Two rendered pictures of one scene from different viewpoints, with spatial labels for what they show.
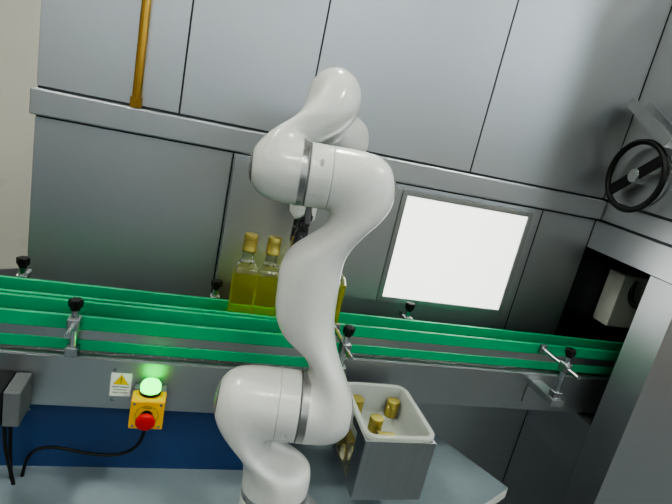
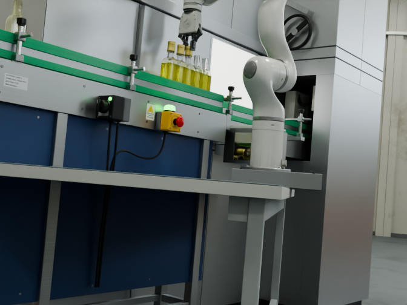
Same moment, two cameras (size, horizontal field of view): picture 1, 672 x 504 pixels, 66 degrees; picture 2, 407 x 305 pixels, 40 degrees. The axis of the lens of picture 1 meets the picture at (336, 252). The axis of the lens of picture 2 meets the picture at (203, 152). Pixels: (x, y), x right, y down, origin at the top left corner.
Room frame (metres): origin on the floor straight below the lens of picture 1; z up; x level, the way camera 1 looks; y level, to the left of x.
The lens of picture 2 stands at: (-0.81, 1.40, 0.74)
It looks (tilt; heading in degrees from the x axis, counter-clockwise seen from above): 3 degrees up; 325
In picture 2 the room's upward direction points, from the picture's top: 5 degrees clockwise
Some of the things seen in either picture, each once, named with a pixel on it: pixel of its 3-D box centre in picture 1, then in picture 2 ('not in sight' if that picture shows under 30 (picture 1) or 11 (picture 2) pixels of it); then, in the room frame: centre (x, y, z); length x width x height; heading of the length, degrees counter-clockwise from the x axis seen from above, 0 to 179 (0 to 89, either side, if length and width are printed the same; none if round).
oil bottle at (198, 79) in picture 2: not in sight; (194, 89); (1.27, 0.04, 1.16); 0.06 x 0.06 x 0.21; 16
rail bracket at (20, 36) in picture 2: not in sight; (23, 40); (0.83, 0.94, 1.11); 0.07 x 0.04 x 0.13; 16
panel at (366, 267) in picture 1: (381, 244); (203, 66); (1.46, -0.12, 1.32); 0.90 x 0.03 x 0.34; 106
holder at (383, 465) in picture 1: (375, 433); (249, 147); (1.13, -0.19, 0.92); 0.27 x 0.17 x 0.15; 16
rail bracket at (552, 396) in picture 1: (553, 380); (295, 129); (1.35, -0.68, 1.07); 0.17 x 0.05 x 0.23; 16
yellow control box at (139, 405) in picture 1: (148, 407); (169, 122); (0.99, 0.33, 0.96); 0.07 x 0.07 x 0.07; 16
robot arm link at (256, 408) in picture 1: (265, 432); (264, 89); (0.78, 0.05, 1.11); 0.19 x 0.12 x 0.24; 97
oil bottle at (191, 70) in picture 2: not in sight; (185, 87); (1.26, 0.10, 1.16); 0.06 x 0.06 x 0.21; 17
